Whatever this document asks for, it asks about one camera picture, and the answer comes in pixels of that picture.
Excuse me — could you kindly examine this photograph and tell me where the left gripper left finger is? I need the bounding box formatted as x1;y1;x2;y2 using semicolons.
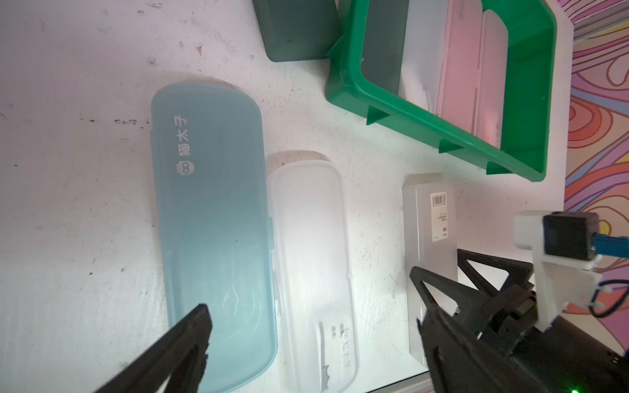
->
98;304;212;392

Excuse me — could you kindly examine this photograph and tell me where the green plastic storage tray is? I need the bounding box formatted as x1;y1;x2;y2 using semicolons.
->
325;1;557;182

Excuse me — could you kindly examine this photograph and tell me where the dark green pencil case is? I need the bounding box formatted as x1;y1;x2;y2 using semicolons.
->
361;0;410;94

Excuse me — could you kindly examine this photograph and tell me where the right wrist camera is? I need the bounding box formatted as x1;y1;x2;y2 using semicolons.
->
514;211;628;332

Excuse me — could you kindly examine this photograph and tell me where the pink pencil case with label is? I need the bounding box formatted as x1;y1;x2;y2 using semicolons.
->
473;10;509;148

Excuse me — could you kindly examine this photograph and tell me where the clear rounded pencil case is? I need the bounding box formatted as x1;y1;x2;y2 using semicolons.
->
267;160;360;392

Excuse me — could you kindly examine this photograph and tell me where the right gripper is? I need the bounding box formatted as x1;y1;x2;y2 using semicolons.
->
409;249;628;392

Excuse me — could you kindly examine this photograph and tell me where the clear rectangular barcode pencil case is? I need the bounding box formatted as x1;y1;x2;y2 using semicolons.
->
402;173;458;367

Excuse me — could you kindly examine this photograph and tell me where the teal pencil case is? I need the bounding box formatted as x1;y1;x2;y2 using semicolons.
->
151;83;278;392

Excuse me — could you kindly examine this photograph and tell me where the clear frosted pencil case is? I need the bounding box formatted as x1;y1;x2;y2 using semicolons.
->
399;0;449;114

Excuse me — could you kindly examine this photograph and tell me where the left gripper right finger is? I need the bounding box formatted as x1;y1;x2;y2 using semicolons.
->
418;306;533;392

